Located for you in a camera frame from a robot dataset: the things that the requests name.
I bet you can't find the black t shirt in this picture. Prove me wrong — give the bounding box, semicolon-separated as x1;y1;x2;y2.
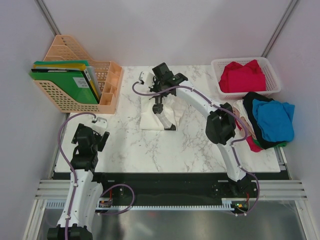
242;92;279;150

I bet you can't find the blue t shirt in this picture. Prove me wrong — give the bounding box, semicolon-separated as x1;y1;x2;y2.
252;99;295;142

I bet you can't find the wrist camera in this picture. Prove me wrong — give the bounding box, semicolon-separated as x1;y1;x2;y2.
138;71;155;87
91;116;108;134

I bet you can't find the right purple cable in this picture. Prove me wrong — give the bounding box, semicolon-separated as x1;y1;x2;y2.
131;80;261;217

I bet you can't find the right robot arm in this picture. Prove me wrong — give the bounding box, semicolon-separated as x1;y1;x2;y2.
150;62;250;197

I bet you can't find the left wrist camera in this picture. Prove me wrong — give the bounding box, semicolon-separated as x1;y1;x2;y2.
91;116;108;134

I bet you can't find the white plastic basket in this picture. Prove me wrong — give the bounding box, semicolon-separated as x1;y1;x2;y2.
211;56;282;100

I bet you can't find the red t shirt in basket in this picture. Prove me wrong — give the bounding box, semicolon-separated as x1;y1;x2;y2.
219;59;267;93

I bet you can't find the beige pink t shirt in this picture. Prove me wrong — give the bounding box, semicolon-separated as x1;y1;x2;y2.
232;99;257;140

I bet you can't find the purple cable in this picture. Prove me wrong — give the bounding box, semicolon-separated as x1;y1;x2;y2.
46;112;136;240
131;80;261;217

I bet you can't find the green file folder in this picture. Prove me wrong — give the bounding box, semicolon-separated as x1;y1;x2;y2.
29;59;100;105

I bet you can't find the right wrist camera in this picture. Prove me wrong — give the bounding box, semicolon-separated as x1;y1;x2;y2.
138;71;155;87

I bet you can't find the peach plastic file organizer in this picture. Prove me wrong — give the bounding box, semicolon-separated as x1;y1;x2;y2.
29;35;124;114

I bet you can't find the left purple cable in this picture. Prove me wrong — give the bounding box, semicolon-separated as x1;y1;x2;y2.
46;112;136;240

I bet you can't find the white slotted cable duct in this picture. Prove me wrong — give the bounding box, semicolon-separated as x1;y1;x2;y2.
45;199;250;212

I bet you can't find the white t shirt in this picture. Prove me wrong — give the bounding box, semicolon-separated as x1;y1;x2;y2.
139;95;187;131

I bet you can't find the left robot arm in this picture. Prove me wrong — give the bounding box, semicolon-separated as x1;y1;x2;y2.
47;119;110;240

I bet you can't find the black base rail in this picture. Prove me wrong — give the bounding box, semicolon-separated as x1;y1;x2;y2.
53;171;291;206

